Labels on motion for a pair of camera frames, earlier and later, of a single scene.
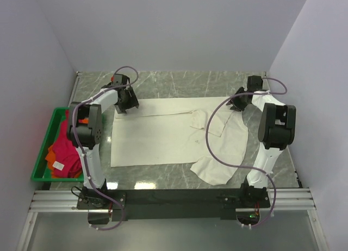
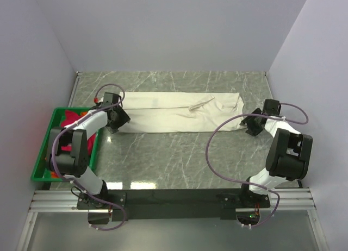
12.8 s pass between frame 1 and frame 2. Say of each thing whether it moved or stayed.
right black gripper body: moved
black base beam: stayed
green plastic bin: stayed
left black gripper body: moved
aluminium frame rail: stayed
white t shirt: moved
